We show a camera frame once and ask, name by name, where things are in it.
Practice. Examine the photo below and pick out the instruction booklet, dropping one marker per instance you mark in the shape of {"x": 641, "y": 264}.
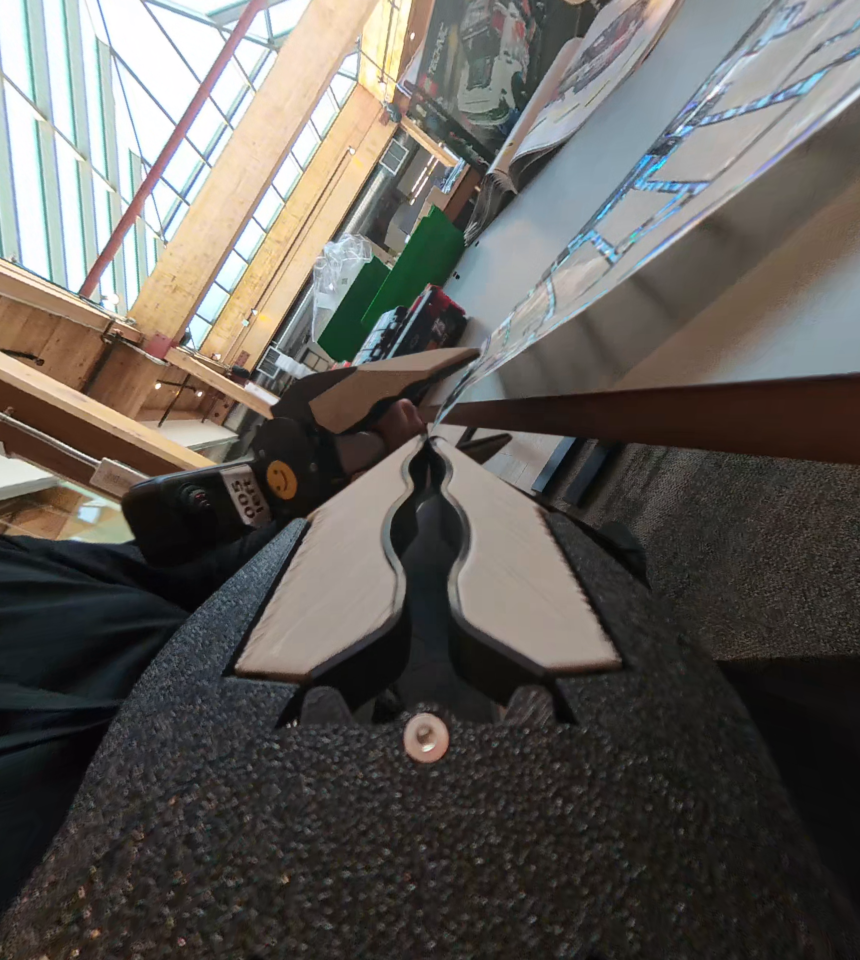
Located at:
{"x": 572, "y": 97}

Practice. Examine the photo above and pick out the green plastic bin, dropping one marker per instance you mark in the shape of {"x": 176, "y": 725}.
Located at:
{"x": 422, "y": 262}
{"x": 347, "y": 300}

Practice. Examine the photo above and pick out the holographic sticker sheet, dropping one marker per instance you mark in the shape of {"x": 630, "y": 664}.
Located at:
{"x": 700, "y": 150}

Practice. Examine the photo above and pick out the person's left hand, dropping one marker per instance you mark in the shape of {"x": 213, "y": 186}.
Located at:
{"x": 403, "y": 420}

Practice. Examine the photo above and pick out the blue white brick race car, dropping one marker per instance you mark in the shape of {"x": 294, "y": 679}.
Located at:
{"x": 422, "y": 330}

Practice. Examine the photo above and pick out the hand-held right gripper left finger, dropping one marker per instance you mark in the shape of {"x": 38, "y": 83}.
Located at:
{"x": 325, "y": 592}

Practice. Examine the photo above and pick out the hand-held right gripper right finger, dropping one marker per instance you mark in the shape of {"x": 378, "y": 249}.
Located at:
{"x": 527, "y": 592}

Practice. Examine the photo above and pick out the black toy car box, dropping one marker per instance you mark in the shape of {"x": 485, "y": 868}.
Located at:
{"x": 475, "y": 67}

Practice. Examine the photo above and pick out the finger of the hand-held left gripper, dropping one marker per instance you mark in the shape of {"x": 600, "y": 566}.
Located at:
{"x": 362, "y": 452}
{"x": 377, "y": 390}

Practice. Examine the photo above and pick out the clear plastic bag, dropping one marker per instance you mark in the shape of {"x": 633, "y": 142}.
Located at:
{"x": 343, "y": 262}

